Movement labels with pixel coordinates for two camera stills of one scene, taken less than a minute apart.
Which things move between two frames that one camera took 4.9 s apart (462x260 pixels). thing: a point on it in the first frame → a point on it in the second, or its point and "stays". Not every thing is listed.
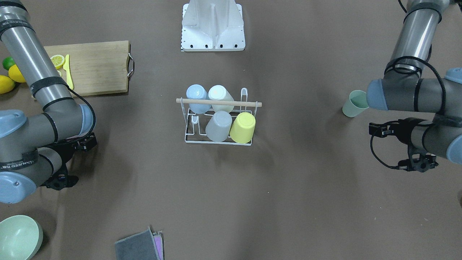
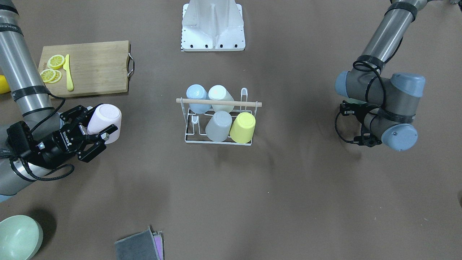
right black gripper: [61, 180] → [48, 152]
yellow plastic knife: [66, 66] stays
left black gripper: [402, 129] → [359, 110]
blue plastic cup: [197, 91] stays
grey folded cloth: [140, 246] stays
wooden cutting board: [96, 68] stays
